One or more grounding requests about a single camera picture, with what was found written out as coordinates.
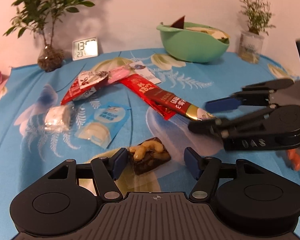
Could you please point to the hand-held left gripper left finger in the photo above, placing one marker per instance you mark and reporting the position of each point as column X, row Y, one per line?
column 120, row 164

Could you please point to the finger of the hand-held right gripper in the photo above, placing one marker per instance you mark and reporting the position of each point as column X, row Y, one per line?
column 222, row 104
column 230, row 128

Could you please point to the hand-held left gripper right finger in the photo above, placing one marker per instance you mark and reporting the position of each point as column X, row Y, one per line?
column 191, row 163

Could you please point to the clear-wrapped nut chocolate bar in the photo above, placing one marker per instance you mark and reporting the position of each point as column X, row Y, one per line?
column 150, row 157

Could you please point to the dark red gold-tipped snack stick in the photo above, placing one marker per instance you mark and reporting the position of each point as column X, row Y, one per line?
column 182, row 105

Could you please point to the green plastic bowl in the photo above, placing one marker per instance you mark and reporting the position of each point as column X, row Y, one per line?
column 192, row 47

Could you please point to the person's right hand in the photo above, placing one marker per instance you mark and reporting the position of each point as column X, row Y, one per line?
column 297, row 160

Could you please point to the blue floral tablecloth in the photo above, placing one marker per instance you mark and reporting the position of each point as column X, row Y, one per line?
column 215, row 75

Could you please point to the blue and white snack packet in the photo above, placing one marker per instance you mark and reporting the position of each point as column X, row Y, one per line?
column 107, row 120

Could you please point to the wispy plant in clear pot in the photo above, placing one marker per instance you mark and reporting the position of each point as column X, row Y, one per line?
column 250, row 47

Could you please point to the white and green snack packet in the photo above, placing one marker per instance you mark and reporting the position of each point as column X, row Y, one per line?
column 210, row 33

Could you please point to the small white wrapped candy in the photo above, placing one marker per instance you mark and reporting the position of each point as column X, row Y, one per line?
column 57, row 117

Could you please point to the bright red flat snack packet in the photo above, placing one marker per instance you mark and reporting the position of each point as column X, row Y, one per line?
column 140, row 87

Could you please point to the white blue-print snack packet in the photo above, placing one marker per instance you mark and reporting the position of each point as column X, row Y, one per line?
column 146, row 73

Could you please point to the red and white snack packet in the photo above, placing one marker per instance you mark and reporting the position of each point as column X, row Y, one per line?
column 82, row 85

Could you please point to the pink snack packet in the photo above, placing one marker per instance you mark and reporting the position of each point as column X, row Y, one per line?
column 120, row 73

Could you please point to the dark red snack packet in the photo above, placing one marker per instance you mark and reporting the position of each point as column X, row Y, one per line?
column 178, row 23

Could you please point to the white digital clock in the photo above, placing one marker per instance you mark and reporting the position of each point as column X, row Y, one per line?
column 85, row 48

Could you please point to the leafy plant in glass vase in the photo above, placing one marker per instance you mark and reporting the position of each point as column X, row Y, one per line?
column 50, row 60

